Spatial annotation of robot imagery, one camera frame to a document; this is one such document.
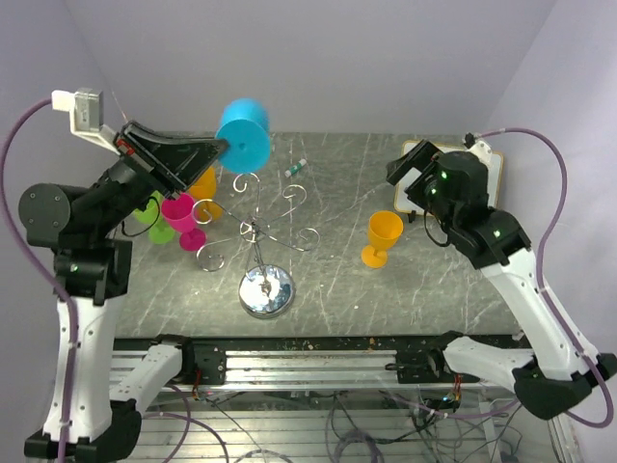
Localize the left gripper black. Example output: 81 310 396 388
92 117 229 235

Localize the orange wine glass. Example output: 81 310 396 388
188 167 223 222
361 210 404 268

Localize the pink plastic wine glass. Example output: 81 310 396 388
161 193 206 252

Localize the blue plastic wine glass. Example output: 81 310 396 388
216 98 271 175

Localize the green plastic wine glass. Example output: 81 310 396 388
132 192 175 245

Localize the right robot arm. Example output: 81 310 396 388
387 136 616 421

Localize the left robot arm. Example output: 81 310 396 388
18 122 228 462

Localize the chrome wine glass rack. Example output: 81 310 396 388
192 173 321 320

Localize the green white marker pen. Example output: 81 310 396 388
284 159 308 178

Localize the small whiteboard wooden frame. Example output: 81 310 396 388
393 140 505 226

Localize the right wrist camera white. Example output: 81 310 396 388
462 133 493 159

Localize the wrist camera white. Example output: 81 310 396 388
462 133 493 159
51 88 120 155

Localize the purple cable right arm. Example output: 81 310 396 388
479 126 617 428

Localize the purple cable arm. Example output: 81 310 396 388
479 126 617 428
0 97 81 463

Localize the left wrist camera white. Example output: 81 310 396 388
51 88 120 155

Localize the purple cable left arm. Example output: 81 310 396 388
0 97 81 463

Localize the aluminium mounting rail frame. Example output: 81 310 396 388
28 337 579 463

